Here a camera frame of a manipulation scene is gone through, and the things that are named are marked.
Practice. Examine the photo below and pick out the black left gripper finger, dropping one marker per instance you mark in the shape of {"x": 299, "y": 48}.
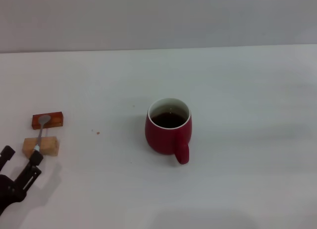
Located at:
{"x": 7, "y": 154}
{"x": 36, "y": 158}

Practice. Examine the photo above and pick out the dark reddish wooden block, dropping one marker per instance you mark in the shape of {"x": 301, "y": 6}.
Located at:
{"x": 55, "y": 120}

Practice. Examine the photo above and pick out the red ceramic mug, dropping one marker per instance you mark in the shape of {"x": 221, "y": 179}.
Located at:
{"x": 158, "y": 137}

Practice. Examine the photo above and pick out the light wooden rest block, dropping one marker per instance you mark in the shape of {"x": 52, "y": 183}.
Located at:
{"x": 50, "y": 144}

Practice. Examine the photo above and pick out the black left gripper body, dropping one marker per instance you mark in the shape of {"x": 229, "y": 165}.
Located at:
{"x": 10, "y": 191}

